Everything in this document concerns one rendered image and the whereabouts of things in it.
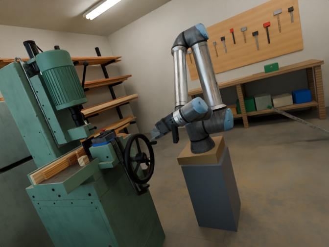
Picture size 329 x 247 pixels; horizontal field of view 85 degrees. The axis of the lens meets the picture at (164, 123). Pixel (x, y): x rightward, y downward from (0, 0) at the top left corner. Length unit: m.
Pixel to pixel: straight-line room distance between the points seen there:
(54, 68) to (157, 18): 3.58
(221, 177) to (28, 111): 1.28
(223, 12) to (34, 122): 3.58
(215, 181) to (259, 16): 3.17
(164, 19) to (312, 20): 2.62
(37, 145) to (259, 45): 3.61
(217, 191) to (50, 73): 1.29
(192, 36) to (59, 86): 0.87
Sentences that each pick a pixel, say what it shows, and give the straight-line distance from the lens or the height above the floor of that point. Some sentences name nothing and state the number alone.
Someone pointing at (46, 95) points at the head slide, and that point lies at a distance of 1.25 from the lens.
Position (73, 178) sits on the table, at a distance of 0.95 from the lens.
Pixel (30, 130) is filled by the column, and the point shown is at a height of 1.14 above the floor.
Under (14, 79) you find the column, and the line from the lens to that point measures 1.36.
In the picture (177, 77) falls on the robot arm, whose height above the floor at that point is 1.18.
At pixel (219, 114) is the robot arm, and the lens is 1.25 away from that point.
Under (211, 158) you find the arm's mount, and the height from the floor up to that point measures 0.60.
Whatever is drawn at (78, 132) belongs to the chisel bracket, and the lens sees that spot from 1.21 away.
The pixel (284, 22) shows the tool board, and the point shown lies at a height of 1.55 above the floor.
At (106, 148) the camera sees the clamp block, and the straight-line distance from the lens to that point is 0.99.
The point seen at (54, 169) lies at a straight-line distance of 1.09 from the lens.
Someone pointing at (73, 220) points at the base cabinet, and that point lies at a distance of 1.32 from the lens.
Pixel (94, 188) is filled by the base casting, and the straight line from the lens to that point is 1.04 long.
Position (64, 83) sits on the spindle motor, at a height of 1.33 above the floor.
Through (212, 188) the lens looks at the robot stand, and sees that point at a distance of 1.42.
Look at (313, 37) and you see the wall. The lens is 4.01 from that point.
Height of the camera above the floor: 1.17
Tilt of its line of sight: 12 degrees down
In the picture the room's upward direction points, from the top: 17 degrees counter-clockwise
